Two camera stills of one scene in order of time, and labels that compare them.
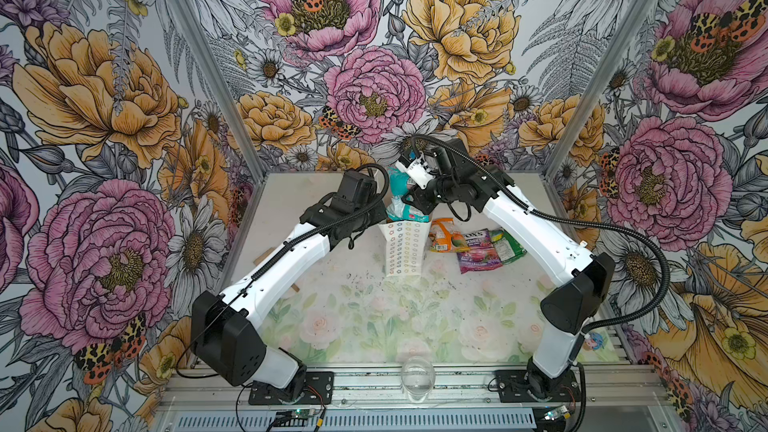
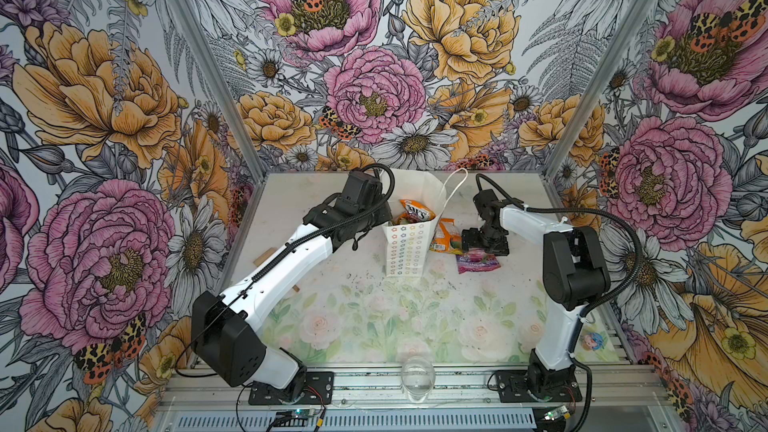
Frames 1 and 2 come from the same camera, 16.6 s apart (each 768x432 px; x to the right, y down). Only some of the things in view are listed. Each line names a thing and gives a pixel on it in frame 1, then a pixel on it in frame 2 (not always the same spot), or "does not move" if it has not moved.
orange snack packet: x=444 y=240 does not move
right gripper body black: x=441 y=187 → x=490 y=239
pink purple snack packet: x=482 y=254 does not move
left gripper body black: x=368 y=219 does not move
